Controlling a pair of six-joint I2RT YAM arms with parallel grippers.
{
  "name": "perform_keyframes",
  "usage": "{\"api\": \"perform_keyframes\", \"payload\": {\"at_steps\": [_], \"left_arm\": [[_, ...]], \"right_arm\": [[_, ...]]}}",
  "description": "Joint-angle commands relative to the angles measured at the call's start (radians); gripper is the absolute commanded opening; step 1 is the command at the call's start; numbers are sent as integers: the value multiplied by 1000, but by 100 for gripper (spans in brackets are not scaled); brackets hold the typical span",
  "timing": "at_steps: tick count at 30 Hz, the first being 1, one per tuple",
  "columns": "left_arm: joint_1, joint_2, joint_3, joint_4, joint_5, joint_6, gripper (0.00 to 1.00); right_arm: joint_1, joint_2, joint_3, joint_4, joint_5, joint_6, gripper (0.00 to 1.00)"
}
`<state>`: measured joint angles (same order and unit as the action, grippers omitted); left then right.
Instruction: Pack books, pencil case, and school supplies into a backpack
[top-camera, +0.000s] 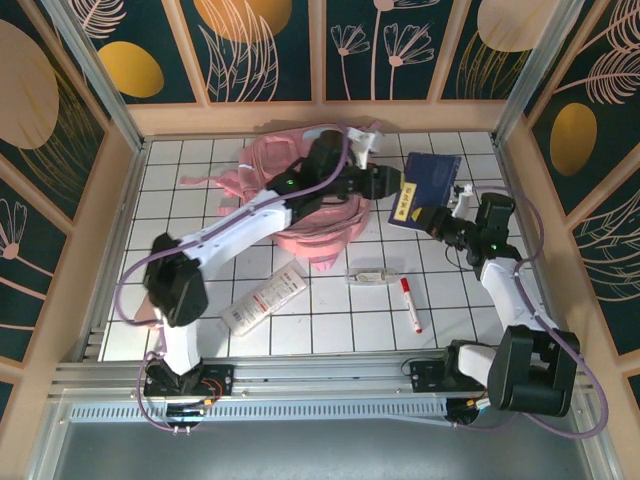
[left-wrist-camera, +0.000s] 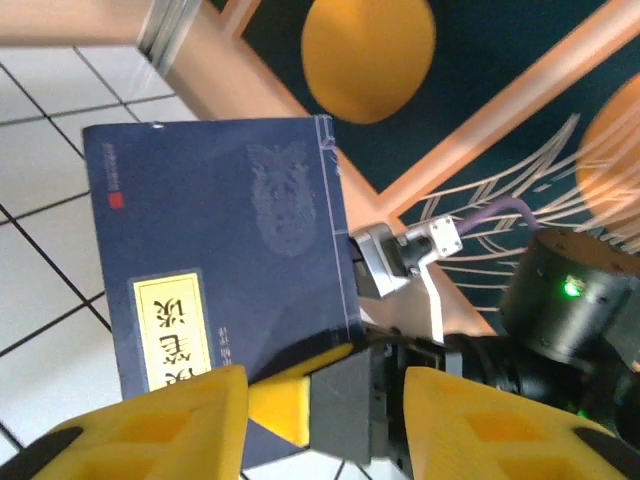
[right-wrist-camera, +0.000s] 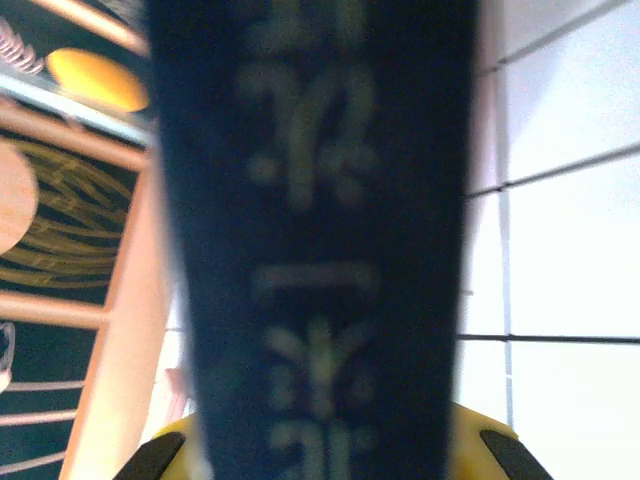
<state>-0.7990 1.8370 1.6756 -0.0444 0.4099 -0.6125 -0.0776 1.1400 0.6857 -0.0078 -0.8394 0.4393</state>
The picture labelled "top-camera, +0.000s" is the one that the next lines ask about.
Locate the grey metal sheet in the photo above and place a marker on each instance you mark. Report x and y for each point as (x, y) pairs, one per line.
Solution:
(320, 450)

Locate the pink backpack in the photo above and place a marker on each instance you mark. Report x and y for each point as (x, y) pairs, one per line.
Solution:
(312, 240)

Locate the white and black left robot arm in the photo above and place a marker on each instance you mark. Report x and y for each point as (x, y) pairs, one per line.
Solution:
(235, 235)

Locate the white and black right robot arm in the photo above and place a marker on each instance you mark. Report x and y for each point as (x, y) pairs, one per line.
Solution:
(505, 295)

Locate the aluminium mounting rail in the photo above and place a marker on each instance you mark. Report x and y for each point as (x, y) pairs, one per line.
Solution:
(320, 375)

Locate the small clear stationery package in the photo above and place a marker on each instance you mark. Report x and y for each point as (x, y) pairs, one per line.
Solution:
(372, 276)

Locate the red and white marker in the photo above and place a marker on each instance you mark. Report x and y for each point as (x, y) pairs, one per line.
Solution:
(411, 302)

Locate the dark blue book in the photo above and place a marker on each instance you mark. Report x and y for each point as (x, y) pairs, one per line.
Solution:
(430, 172)

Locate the aluminium corner post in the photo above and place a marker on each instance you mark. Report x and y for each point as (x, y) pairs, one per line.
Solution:
(102, 75)
(532, 75)

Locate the white tube with red label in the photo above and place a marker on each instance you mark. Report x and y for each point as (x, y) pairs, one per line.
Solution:
(265, 297)

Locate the small electronics board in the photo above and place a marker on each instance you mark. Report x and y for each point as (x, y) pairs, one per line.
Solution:
(185, 412)
(467, 412)

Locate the aluminium table side rail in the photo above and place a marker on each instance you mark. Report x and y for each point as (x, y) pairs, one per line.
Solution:
(115, 240)
(506, 155)

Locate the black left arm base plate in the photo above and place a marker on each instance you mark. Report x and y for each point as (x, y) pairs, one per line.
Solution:
(222, 372)

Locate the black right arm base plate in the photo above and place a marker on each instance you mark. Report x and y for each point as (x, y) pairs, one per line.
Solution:
(425, 375)

